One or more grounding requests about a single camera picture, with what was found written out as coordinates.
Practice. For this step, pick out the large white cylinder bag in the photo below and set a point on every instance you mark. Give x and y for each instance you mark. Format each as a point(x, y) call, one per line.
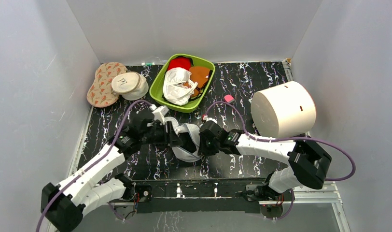
point(283, 111)

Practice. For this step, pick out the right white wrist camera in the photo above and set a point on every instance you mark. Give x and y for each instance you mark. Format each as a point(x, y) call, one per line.
point(206, 119)

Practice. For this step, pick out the green plastic tray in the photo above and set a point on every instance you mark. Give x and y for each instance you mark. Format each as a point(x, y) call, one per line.
point(156, 89)

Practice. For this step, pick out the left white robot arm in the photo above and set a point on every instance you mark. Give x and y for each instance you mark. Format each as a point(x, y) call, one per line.
point(68, 202)

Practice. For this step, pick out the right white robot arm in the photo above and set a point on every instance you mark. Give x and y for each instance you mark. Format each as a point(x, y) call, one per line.
point(307, 162)

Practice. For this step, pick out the cream round laundry bag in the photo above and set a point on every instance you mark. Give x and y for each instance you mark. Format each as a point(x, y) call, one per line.
point(131, 86)

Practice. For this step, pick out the orange black bra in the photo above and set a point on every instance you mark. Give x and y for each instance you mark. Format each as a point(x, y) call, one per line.
point(200, 75)

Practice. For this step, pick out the white bra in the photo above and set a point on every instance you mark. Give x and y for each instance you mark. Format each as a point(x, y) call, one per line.
point(178, 87)

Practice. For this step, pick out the floral beige laundry bag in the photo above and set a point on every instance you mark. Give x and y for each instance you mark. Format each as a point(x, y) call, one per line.
point(101, 94)

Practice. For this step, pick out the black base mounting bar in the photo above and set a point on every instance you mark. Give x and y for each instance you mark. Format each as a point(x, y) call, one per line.
point(199, 195)

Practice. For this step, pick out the red bra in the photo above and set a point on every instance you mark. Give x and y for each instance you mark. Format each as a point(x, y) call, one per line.
point(180, 62)

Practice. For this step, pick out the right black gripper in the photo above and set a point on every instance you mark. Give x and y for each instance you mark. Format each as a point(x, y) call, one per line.
point(202, 140)

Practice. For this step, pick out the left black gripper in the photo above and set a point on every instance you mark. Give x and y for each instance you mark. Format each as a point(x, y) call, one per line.
point(169, 135)

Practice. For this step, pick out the small pink eraser block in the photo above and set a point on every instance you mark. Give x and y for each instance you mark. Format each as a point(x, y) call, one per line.
point(229, 99)

